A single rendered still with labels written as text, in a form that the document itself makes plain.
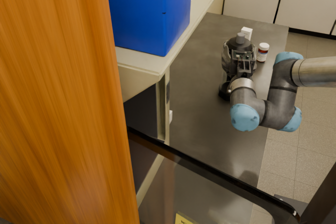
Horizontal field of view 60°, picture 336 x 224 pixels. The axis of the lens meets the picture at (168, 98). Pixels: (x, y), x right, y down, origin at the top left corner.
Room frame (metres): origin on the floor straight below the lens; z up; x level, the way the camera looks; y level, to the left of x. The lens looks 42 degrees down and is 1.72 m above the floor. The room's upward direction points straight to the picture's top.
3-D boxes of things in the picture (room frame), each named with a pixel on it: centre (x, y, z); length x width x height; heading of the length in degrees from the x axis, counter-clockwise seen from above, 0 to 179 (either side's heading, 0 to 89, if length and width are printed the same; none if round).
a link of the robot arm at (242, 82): (0.67, -0.22, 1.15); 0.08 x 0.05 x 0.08; 83
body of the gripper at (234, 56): (0.75, -0.23, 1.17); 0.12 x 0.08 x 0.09; 173
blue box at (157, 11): (0.38, 0.03, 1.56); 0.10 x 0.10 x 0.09; 68
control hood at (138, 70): (0.45, 0.00, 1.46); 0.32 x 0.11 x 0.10; 158
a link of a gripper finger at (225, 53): (0.85, -0.20, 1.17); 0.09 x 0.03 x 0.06; 17
